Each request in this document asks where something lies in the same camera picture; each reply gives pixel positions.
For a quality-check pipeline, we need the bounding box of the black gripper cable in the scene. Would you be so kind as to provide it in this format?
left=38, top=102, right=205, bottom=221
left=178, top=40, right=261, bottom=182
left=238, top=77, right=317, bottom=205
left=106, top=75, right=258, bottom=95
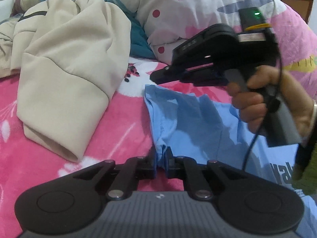
left=241, top=0, right=284, bottom=172

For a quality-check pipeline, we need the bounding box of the blue t-shirt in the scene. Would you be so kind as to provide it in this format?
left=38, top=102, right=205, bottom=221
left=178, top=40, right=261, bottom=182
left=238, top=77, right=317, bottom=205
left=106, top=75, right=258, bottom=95
left=144, top=84, right=317, bottom=238

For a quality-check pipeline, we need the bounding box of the beige jacket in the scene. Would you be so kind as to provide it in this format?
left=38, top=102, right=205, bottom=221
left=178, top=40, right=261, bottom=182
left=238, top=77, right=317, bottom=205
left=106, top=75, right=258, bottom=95
left=0, top=0, right=132, bottom=163

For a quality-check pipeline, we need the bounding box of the right hand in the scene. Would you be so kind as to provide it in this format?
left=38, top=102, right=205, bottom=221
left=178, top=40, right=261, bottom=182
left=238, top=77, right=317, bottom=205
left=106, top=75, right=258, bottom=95
left=226, top=64, right=315, bottom=138

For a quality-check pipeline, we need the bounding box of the pink floral bed sheet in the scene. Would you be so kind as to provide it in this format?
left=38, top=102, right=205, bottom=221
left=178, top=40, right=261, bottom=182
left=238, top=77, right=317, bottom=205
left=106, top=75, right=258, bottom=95
left=0, top=56, right=224, bottom=238

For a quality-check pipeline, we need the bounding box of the pink floral quilt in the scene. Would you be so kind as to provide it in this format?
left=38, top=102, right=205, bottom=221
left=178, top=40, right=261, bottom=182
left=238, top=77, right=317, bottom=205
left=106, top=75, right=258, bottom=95
left=36, top=0, right=317, bottom=93

